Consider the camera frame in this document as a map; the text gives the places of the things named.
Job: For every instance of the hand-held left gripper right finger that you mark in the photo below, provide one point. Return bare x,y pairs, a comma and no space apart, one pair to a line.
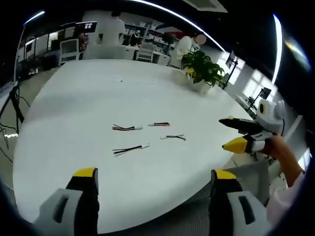
229,196

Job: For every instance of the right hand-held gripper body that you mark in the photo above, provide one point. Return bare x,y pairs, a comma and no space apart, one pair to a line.
269,115

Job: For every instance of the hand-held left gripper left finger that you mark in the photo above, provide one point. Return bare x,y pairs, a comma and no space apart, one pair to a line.
73,196

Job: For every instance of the person's right hand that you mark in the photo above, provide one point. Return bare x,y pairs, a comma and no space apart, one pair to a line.
279,146

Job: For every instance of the black monitor on stand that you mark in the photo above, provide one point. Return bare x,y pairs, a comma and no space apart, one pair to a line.
232,64

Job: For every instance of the green potted plant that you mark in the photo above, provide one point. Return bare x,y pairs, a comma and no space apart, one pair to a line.
203,70

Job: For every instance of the white office chair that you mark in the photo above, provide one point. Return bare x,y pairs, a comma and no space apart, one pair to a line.
69,49
146,51

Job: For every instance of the white storage shelves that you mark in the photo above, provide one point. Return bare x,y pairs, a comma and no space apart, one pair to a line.
145,30

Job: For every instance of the black computer monitor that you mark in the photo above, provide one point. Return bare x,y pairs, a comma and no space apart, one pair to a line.
86,26

